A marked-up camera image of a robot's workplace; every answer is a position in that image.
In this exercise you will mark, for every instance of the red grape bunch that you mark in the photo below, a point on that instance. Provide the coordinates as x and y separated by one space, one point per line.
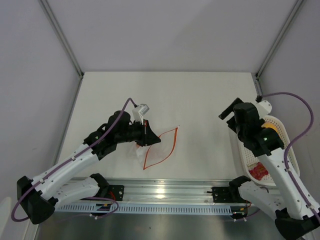
259 171

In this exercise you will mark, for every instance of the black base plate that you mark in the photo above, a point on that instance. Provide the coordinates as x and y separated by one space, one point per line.
116 192
223 194

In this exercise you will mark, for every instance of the aluminium mounting rail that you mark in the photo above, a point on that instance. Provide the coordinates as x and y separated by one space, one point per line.
168 191

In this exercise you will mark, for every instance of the clear zip top bag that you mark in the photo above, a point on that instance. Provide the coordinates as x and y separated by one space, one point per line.
156 154

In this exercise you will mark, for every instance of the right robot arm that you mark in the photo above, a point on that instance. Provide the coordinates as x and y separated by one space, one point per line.
297 213

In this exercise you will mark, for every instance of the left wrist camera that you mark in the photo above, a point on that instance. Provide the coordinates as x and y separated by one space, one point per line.
139 112

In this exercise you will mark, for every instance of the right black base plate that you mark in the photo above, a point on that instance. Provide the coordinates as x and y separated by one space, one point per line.
223 194

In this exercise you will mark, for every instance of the left corner frame post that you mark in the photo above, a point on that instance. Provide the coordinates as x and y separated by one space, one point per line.
55 25

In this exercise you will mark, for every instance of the corner frame post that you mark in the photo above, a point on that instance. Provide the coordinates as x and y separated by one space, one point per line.
55 25
280 36

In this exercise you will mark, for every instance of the right corner frame post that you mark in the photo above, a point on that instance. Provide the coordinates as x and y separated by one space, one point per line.
280 36

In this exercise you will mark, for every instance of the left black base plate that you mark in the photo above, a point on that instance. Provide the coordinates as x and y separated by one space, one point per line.
116 192

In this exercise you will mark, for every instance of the white slotted cable duct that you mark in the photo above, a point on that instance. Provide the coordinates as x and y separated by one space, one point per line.
134 208

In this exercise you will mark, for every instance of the white perforated plastic basket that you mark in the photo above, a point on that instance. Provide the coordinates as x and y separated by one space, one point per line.
273 163

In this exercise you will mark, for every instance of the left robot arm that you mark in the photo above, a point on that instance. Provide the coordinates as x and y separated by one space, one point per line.
41 195

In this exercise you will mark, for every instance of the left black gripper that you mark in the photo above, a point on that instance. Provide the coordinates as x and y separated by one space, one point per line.
148 137

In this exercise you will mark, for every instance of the orange fruit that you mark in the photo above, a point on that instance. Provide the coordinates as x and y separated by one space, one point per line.
269 125

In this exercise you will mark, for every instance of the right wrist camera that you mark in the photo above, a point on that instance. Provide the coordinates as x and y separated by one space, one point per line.
263 107

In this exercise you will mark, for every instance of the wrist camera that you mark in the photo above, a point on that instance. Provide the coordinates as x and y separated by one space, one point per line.
139 112
263 107

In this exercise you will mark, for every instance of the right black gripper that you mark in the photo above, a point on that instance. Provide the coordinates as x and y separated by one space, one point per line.
228 110

